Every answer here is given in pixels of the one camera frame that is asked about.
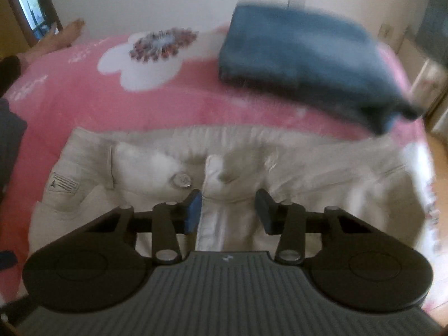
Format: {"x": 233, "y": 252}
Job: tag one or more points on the wooden framed mirror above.
{"x": 29, "y": 7}

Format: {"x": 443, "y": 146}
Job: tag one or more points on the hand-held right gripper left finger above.
{"x": 192, "y": 213}

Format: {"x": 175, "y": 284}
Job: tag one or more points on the beige pants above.
{"x": 140, "y": 168}

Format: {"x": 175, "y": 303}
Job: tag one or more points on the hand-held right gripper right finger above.
{"x": 264, "y": 213}

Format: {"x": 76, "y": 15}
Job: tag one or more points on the white water dispenser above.
{"x": 425, "y": 77}

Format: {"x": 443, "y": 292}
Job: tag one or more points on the white wall socket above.
{"x": 295, "y": 2}
{"x": 386, "y": 31}

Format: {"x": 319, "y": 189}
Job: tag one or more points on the folded blue jeans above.
{"x": 301, "y": 52}

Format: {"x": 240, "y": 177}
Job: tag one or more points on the blue water bottle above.
{"x": 435, "y": 14}

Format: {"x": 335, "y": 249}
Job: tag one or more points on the pink floral blanket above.
{"x": 105, "y": 105}

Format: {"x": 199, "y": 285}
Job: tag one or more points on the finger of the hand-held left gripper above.
{"x": 7, "y": 259}

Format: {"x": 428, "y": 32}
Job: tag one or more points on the dark grey cloth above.
{"x": 10, "y": 140}

